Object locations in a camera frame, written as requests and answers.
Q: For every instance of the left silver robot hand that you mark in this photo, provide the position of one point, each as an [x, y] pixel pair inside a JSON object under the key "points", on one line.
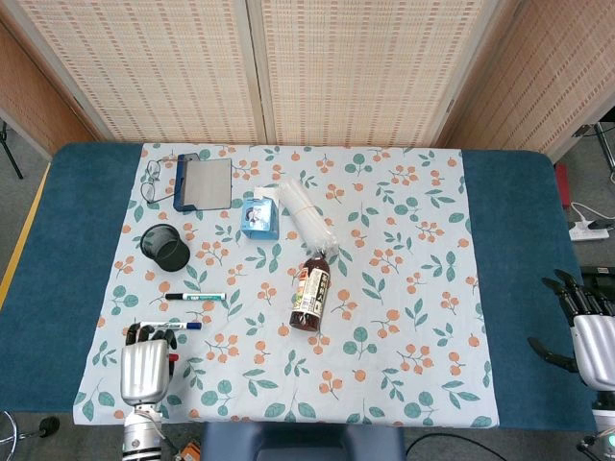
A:
{"points": [[144, 370]]}

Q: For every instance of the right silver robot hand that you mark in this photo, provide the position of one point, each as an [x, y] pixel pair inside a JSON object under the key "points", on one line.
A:
{"points": [[596, 346]]}

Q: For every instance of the red marker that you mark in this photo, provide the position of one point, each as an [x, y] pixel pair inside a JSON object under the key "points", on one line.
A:
{"points": [[175, 357]]}

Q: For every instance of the blue whiteboard marker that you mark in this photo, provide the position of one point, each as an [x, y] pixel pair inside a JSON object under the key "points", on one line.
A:
{"points": [[168, 325]]}

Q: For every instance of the green whiteboard marker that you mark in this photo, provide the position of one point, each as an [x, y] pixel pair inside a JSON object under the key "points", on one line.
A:
{"points": [[202, 297]]}

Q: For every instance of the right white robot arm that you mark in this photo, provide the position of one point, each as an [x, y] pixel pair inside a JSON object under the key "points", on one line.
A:
{"points": [[607, 417]]}

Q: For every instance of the black round cup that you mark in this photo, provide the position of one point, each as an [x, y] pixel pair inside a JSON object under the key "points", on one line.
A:
{"points": [[170, 259]]}

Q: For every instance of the black device box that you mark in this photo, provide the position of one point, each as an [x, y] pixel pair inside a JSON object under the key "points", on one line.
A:
{"points": [[600, 272]]}

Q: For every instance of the orange small device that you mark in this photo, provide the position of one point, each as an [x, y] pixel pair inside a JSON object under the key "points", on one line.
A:
{"points": [[192, 452]]}

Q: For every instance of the chrome stool base with caster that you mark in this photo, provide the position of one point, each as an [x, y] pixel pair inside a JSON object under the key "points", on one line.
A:
{"points": [[49, 426]]}

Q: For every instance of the white power strip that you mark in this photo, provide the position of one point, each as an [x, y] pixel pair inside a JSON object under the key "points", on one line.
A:
{"points": [[586, 234]]}

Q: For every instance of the teal table cover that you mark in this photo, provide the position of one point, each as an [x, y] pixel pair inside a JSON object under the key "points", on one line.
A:
{"points": [[57, 288]]}

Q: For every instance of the red flat object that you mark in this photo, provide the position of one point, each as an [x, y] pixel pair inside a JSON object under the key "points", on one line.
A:
{"points": [[563, 185]]}

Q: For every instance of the dark blue chair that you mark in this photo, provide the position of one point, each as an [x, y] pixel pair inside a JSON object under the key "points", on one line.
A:
{"points": [[298, 442]]}

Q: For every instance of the thin-framed eyeglasses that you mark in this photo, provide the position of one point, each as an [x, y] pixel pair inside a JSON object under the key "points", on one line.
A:
{"points": [[148, 192]]}

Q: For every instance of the dark sauce bottle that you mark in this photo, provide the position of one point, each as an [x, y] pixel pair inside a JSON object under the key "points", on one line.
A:
{"points": [[312, 293]]}

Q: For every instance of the floral print tablecloth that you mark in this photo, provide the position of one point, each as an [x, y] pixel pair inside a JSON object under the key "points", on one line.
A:
{"points": [[408, 312]]}

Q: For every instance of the small light blue box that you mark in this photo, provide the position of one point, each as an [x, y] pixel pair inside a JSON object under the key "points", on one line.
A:
{"points": [[259, 216]]}

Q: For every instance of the open blue glasses case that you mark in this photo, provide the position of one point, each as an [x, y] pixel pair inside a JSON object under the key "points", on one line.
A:
{"points": [[206, 182]]}

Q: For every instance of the grey metal stand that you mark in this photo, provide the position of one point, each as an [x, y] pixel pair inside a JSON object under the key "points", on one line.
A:
{"points": [[603, 137]]}

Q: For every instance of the clear bag of straws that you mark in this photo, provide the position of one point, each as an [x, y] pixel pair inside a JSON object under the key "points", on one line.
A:
{"points": [[302, 211]]}

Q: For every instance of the black tripod leg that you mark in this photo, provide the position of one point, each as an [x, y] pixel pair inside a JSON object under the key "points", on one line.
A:
{"points": [[12, 156]]}

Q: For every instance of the woven bamboo screen panel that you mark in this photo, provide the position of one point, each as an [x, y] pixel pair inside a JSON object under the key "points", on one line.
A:
{"points": [[543, 86], [29, 96], [158, 72], [360, 72]]}

